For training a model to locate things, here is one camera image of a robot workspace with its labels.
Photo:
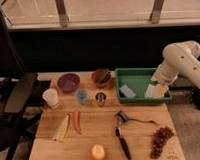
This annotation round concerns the metal fork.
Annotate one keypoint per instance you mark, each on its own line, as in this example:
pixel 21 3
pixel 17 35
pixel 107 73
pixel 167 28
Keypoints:
pixel 145 122

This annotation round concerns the purple bowl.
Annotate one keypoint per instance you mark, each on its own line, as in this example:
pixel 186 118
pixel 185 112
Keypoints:
pixel 68 83

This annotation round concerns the wooden cutting board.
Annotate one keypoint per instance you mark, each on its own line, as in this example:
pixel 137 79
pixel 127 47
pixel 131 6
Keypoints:
pixel 98 126

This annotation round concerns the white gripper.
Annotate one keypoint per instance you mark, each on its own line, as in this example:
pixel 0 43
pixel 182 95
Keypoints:
pixel 152 91

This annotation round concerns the white plastic cup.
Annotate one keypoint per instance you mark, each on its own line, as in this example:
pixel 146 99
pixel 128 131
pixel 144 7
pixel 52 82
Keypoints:
pixel 50 96

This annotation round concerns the yellow sponge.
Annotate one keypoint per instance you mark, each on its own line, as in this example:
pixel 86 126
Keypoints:
pixel 160 91

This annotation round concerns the red-brown bowl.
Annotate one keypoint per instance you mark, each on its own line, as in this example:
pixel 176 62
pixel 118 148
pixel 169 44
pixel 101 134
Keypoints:
pixel 101 77

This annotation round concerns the bunch of red grapes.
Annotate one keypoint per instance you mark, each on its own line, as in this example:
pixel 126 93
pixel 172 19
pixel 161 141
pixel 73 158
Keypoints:
pixel 159 140

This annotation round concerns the green plastic tray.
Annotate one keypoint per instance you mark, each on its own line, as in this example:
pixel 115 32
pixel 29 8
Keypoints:
pixel 137 79

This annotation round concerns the blue plastic cup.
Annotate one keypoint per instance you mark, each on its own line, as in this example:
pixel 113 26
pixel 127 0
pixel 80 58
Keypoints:
pixel 81 95

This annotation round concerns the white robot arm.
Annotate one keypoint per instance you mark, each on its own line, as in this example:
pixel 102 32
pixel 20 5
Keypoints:
pixel 180 57

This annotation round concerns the black office chair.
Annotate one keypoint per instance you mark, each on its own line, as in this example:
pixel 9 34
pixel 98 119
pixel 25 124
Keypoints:
pixel 16 86

